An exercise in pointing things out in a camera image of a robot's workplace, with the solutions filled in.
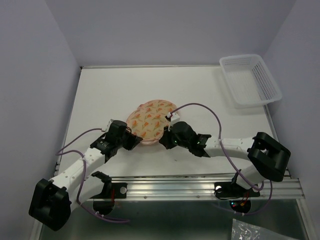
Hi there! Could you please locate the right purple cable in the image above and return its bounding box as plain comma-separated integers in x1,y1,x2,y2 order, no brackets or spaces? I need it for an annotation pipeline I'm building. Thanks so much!
166,102,274,216

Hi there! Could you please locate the clear plastic bag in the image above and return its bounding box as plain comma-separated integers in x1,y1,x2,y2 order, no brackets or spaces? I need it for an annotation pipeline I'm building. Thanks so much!
231,219,266,240

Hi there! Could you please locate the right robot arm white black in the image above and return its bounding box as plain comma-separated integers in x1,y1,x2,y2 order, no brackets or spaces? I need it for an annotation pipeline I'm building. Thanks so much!
159,121,291,195

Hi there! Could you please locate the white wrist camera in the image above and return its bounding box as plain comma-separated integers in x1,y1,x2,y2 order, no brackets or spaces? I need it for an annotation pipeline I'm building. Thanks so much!
166,112,180,126
105,119,114,132

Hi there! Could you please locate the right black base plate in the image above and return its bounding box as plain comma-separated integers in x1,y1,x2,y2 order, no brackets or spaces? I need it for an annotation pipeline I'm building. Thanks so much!
214,182,260,200

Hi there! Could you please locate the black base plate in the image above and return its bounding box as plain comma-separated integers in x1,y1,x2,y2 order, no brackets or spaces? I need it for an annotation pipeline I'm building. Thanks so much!
91,171,128,200
214,182,260,200

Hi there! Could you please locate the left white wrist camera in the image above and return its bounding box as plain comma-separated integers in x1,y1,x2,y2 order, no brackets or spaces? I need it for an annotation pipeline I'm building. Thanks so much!
105,119,114,132

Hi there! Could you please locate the aluminium mounting rail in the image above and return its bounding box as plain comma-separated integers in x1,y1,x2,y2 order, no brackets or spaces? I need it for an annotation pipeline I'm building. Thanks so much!
41,177,306,201

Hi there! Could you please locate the floral mesh laundry bag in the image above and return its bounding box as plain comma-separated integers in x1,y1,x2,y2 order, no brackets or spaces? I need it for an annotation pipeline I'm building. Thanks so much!
126,99,177,146

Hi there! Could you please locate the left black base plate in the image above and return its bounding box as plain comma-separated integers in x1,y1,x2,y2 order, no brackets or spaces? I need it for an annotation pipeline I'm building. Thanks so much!
91,171,128,200

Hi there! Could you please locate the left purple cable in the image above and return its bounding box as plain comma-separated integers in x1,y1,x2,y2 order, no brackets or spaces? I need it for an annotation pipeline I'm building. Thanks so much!
55,127,131,223

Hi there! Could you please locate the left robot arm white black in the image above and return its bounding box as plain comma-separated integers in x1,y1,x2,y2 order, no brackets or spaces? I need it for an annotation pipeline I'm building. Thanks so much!
28,120,143,231

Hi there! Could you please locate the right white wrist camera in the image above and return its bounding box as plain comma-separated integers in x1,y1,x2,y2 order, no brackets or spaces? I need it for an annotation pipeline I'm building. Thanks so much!
166,112,180,126

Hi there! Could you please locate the white plastic basket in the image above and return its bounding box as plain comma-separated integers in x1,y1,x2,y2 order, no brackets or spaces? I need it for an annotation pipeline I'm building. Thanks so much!
219,54,283,109

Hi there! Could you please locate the purple cable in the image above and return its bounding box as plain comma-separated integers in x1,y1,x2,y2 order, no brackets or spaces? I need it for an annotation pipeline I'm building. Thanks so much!
55,127,131,223
166,102,274,216

